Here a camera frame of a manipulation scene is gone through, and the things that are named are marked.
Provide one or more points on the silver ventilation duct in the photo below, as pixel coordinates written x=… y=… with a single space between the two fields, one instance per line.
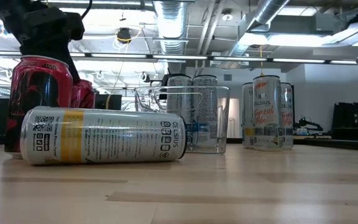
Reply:
x=170 y=28
x=269 y=12

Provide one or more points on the black overhead camera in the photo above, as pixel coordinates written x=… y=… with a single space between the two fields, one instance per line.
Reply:
x=124 y=35

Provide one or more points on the narrow clear plastic bin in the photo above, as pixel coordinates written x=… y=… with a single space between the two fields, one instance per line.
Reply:
x=221 y=124

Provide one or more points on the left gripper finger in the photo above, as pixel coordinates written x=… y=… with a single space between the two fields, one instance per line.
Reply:
x=74 y=71

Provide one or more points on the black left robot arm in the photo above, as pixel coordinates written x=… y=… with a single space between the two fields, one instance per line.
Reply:
x=42 y=21

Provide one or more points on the red Star Wars Coca-Cola can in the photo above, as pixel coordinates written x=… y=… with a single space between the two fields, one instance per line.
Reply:
x=39 y=87

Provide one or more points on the black storage crates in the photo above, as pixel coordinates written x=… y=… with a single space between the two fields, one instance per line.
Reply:
x=351 y=119

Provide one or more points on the black beam with light strips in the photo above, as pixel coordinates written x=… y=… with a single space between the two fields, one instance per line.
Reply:
x=120 y=55

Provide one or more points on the black monitor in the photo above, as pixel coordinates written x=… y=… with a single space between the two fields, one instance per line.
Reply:
x=112 y=102

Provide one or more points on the white ceiling light panel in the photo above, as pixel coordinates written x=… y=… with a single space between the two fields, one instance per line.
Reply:
x=275 y=40

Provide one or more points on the round white ceiling fixture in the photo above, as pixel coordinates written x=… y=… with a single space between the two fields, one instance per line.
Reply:
x=227 y=16

